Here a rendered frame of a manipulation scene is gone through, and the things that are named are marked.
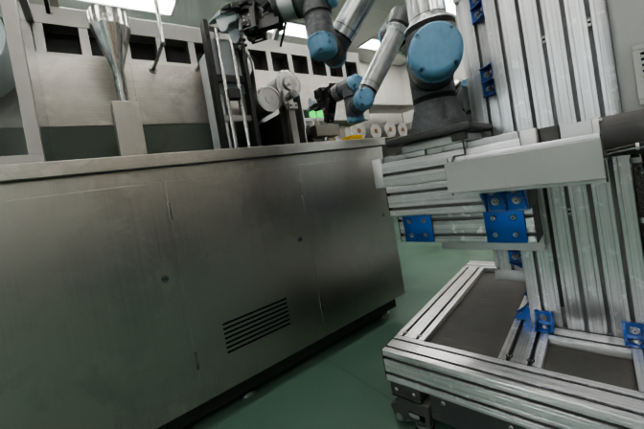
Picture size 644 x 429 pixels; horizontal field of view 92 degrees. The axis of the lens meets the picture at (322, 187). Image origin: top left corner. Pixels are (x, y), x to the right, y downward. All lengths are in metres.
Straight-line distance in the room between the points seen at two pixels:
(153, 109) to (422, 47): 1.32
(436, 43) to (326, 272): 0.94
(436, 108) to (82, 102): 1.45
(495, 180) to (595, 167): 0.15
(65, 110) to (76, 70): 0.19
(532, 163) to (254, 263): 0.89
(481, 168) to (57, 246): 1.05
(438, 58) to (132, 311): 1.05
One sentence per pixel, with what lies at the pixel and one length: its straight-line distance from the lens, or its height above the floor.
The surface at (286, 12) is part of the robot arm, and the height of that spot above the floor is 1.19.
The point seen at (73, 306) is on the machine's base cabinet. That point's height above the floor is 0.52.
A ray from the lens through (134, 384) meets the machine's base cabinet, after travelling 1.17.
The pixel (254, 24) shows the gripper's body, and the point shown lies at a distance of 0.94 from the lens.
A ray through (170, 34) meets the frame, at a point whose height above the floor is 1.60.
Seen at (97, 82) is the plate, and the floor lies 1.33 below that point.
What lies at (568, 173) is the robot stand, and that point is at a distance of 0.71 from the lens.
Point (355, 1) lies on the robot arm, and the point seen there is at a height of 1.22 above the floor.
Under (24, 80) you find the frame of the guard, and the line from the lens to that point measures 1.17.
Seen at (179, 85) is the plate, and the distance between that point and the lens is 1.81.
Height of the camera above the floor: 0.74
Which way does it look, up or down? 1 degrees down
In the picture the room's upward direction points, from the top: 10 degrees counter-clockwise
